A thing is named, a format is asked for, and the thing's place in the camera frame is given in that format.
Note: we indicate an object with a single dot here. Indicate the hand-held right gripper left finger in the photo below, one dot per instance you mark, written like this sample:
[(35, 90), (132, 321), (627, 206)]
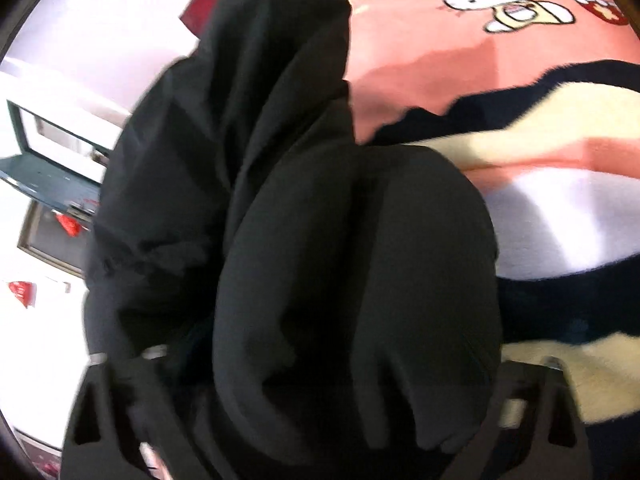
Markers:
[(120, 410)]

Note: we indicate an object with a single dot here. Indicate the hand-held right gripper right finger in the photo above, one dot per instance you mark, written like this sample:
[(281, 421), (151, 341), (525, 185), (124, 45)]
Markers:
[(530, 425)]

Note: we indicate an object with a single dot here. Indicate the black jacket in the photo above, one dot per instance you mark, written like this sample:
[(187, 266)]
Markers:
[(300, 210)]

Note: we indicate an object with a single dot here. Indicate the red paper decoration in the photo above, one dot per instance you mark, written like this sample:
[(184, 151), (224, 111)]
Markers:
[(22, 293)]

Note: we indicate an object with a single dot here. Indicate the red hanging bag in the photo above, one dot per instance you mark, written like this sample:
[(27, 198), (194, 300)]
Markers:
[(67, 223)]

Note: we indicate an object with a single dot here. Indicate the striped cartoon printed blanket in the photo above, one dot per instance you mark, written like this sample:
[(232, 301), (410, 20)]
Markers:
[(550, 210)]

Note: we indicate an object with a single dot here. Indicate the dark green door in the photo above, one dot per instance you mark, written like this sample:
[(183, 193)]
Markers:
[(45, 177)]

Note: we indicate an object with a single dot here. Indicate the dark red headboard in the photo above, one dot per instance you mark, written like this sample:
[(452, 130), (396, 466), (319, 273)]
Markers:
[(192, 17)]

